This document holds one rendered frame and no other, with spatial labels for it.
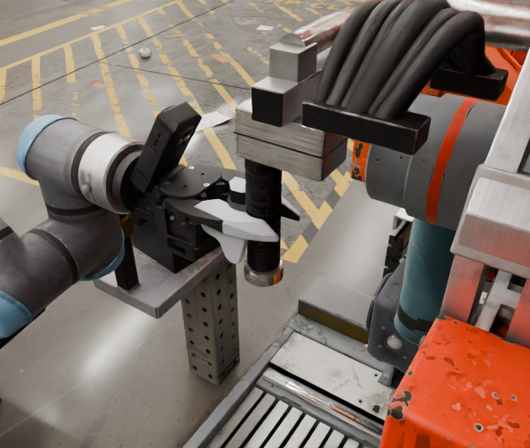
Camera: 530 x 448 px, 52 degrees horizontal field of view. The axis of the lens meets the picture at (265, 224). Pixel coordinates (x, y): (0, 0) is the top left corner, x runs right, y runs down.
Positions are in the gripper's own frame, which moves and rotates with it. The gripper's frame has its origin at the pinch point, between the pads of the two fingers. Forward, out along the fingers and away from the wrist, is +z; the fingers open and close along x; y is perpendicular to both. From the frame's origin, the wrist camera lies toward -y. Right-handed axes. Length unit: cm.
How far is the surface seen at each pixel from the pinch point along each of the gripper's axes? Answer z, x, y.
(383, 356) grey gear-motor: 2, -39, 57
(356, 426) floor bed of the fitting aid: 0, -34, 76
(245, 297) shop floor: -49, -61, 83
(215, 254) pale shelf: -33, -29, 38
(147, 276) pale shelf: -39, -16, 38
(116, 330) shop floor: -72, -30, 83
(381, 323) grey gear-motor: 0, -39, 48
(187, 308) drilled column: -43, -30, 60
